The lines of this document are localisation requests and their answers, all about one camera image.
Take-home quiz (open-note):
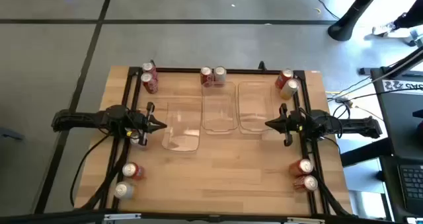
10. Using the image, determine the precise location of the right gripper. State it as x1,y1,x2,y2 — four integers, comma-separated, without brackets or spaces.
264,102,307,148

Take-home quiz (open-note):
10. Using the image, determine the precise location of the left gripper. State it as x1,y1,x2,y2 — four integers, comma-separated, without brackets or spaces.
127,101,168,147

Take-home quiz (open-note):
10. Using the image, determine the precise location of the red-orange soda can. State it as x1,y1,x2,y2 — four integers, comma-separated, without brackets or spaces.
288,158,314,178
122,162,145,181
274,68,294,90
129,133,148,151

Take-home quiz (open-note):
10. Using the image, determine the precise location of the clear plastic bin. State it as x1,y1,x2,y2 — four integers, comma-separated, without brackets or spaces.
161,101,202,153
201,81,239,135
237,81,275,135

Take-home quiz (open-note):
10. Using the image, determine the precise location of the dark red soda can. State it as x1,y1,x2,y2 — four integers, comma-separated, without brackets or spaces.
200,66,214,88
140,71,159,94
293,174,319,193
141,61,159,78

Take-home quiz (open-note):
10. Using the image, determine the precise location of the black support beam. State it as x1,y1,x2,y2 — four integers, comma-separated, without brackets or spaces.
340,137,393,168

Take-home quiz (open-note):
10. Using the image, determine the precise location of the black side desk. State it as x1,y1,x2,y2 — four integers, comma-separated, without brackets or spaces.
369,65,423,224

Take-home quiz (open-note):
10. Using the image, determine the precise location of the white printed label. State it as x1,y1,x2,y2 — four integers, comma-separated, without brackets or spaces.
382,79,423,94

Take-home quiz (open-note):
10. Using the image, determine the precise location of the black diagonal pole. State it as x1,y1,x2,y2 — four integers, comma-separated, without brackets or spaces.
358,47,423,83

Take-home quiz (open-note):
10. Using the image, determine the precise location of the black crossbar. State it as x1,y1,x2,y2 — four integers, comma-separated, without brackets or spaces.
0,209,423,224

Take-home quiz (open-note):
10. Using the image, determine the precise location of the person's shoe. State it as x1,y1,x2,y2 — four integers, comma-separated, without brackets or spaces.
371,20,397,36

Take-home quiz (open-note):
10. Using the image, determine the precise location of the grey floor object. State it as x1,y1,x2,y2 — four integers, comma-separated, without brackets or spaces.
0,127,26,141

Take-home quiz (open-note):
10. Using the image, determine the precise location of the black keyboard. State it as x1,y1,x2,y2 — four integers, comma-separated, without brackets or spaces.
398,164,423,215

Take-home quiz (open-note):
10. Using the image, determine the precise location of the person's leg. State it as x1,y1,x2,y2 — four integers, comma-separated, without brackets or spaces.
393,0,423,30

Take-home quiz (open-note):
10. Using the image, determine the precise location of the black aluminium table frame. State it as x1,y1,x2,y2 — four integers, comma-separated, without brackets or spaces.
98,66,333,217

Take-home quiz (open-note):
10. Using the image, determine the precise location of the black cable bundle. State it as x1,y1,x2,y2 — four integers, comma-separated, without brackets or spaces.
79,139,130,211
302,139,354,217

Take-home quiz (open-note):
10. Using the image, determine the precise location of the silver bracket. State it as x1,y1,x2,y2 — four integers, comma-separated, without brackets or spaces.
104,212,142,221
286,216,327,224

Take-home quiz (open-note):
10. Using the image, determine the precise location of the long black cable loop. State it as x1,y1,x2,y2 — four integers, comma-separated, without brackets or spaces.
69,133,112,207

